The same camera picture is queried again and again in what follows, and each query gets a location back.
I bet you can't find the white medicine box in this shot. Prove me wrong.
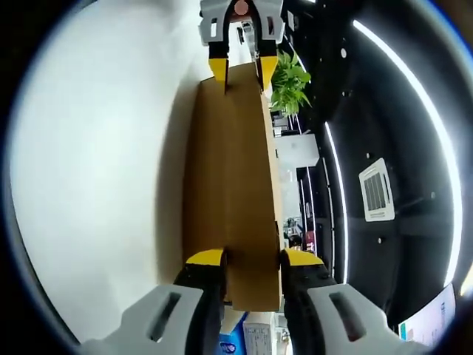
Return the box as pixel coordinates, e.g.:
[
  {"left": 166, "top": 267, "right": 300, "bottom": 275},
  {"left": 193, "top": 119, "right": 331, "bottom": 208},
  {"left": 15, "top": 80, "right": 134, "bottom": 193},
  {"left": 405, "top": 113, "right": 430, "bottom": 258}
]
[{"left": 242, "top": 320, "right": 276, "bottom": 355}]

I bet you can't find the long ceiling light strip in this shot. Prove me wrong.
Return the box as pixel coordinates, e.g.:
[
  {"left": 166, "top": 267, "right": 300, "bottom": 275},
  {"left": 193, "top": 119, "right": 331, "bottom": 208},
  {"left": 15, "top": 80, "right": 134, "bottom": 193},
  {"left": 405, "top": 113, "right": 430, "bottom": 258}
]
[
  {"left": 324, "top": 121, "right": 350, "bottom": 286},
  {"left": 352, "top": 19, "right": 463, "bottom": 286}
]

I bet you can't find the ceiling air conditioner vent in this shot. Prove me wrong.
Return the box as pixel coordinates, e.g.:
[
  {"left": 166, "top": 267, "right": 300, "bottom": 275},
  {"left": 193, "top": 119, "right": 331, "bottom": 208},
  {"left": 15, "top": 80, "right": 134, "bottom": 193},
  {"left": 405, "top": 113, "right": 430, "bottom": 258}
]
[{"left": 358, "top": 158, "right": 397, "bottom": 223}]

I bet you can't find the brown cardboard shoe box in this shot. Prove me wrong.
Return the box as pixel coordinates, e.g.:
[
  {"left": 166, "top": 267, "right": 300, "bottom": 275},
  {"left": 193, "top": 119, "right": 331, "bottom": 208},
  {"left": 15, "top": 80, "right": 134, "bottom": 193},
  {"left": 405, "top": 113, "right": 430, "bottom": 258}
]
[{"left": 182, "top": 61, "right": 285, "bottom": 314}]

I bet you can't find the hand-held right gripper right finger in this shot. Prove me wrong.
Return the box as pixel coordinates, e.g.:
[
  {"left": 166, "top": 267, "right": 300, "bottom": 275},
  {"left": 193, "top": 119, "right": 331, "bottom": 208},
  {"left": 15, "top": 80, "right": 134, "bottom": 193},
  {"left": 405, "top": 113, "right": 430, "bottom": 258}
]
[{"left": 279, "top": 248, "right": 404, "bottom": 355}]

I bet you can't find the hanging display screen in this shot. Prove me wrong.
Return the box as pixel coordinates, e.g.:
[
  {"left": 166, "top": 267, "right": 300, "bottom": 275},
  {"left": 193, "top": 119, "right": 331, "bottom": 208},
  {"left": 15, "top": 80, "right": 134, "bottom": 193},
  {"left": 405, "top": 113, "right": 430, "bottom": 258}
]
[{"left": 398, "top": 283, "right": 457, "bottom": 347}]

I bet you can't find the blue soft tissue pack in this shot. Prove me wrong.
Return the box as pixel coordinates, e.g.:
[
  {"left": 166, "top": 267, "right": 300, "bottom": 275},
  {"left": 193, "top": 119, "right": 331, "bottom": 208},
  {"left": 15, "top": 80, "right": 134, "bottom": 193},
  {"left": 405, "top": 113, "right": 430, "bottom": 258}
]
[{"left": 217, "top": 319, "right": 247, "bottom": 355}]

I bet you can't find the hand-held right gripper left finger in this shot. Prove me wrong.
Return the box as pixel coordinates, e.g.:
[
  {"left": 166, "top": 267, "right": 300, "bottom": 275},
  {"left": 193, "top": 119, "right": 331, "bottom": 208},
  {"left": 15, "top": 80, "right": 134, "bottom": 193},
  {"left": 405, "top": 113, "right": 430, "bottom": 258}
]
[{"left": 79, "top": 248, "right": 229, "bottom": 355}]

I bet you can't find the green potted plant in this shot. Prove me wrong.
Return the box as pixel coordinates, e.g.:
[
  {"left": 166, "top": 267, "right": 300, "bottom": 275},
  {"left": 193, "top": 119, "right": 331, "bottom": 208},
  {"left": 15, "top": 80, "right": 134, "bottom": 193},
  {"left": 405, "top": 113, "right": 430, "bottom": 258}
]
[{"left": 269, "top": 51, "right": 313, "bottom": 116}]

